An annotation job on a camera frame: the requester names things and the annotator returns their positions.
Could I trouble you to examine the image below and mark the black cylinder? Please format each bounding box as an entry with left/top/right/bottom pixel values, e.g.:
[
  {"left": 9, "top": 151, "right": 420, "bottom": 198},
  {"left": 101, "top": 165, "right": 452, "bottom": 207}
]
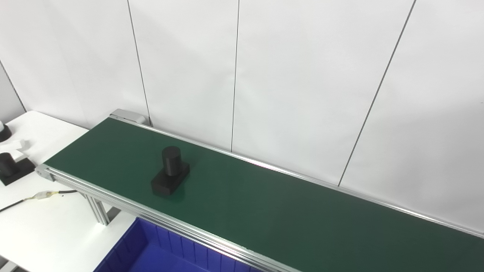
[
  {"left": 0, "top": 152, "right": 36, "bottom": 186},
  {"left": 151, "top": 146, "right": 190, "bottom": 197}
]

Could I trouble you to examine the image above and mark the blue plastic bin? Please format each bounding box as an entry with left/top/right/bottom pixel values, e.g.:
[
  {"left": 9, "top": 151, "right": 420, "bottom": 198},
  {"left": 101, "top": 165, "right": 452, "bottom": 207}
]
[{"left": 94, "top": 217, "right": 265, "bottom": 272}]

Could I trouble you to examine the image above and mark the aluminium conveyor leg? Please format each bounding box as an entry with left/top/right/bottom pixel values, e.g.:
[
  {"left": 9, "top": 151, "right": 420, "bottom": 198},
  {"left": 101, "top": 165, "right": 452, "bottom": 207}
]
[{"left": 84, "top": 193, "right": 111, "bottom": 226}]

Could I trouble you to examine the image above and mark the white block part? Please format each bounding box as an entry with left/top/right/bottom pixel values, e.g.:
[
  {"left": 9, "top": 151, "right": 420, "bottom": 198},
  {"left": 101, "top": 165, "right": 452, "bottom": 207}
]
[{"left": 0, "top": 139, "right": 31, "bottom": 163}]

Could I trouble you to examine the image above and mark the black round part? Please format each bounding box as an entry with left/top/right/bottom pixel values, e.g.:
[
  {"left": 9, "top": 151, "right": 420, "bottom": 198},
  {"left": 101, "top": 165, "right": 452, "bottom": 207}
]
[{"left": 0, "top": 121, "right": 12, "bottom": 143}]

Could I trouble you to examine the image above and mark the green conveyor with aluminium frame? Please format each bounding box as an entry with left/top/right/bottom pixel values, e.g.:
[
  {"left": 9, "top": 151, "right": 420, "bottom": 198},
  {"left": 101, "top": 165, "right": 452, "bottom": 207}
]
[{"left": 36, "top": 109, "right": 484, "bottom": 272}]

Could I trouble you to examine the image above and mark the black cable with clear connector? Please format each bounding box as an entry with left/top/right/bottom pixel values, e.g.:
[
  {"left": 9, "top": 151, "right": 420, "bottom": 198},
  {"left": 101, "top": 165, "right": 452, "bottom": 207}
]
[{"left": 0, "top": 190, "right": 78, "bottom": 213}]

